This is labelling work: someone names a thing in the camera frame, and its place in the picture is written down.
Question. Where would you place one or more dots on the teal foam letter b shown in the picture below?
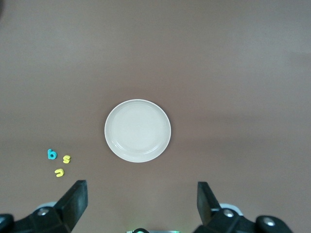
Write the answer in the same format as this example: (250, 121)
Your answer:
(51, 155)

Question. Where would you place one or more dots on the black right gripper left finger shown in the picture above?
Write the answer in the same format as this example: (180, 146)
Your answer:
(73, 204)

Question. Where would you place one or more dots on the yellow foam letter u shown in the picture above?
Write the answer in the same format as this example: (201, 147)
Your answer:
(59, 173)

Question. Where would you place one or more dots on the yellow foam letter s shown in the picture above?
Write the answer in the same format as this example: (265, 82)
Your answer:
(66, 159)

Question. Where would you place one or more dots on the brown table cover sheet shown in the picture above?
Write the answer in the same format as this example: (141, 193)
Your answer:
(155, 48)

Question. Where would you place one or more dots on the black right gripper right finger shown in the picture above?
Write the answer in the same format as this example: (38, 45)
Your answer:
(206, 206)

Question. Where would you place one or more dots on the beige round plate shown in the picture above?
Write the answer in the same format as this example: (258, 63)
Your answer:
(137, 131)

